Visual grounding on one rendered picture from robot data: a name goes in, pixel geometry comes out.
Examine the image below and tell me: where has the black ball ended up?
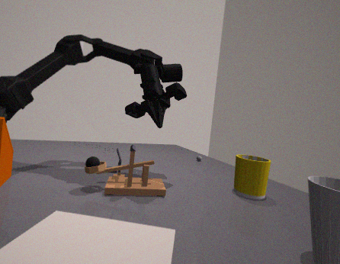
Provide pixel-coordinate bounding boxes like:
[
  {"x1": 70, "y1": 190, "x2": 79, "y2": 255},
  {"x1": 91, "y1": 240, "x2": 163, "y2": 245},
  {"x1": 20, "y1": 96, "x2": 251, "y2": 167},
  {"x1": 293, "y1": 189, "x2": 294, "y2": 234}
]
[{"x1": 86, "y1": 156, "x2": 100, "y2": 167}]

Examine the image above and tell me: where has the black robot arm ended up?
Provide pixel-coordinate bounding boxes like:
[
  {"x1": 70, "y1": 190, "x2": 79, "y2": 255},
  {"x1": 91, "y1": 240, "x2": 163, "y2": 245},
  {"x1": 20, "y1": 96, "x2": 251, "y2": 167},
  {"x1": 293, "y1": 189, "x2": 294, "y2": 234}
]
[{"x1": 0, "y1": 34, "x2": 183, "y2": 123}]

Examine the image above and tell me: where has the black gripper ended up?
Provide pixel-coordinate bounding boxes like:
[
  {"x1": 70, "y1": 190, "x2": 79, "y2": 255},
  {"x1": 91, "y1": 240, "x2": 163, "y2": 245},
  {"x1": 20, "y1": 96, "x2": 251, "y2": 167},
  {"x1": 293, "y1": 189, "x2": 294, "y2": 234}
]
[{"x1": 125, "y1": 76, "x2": 187, "y2": 128}]

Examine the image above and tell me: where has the yellow cylindrical cup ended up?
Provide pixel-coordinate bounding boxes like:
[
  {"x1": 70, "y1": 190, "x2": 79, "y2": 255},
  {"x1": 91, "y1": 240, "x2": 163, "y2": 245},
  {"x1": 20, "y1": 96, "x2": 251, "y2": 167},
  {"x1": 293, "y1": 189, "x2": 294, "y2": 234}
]
[{"x1": 233, "y1": 155, "x2": 271, "y2": 199}]

